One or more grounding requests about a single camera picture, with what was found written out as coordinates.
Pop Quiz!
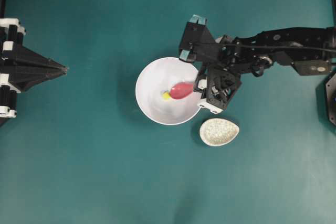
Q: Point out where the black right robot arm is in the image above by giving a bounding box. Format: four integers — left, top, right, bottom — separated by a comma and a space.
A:
180, 25, 335, 114

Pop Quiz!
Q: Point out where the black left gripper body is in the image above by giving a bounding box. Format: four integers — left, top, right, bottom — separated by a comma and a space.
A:
1, 18, 26, 118

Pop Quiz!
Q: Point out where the speckled egg-shaped dish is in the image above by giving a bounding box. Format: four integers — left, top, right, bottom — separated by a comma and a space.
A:
199, 118, 239, 147

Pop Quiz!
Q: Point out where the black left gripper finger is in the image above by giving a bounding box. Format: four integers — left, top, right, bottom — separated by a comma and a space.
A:
10, 43, 67, 70
9, 67, 68, 92

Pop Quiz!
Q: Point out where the white round bowl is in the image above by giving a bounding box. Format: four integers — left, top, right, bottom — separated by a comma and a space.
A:
135, 57, 201, 125

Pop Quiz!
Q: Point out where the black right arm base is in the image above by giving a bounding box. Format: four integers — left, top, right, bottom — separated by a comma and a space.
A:
316, 69, 335, 132

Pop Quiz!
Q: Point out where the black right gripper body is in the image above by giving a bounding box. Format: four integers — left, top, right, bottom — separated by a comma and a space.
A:
194, 65, 241, 114

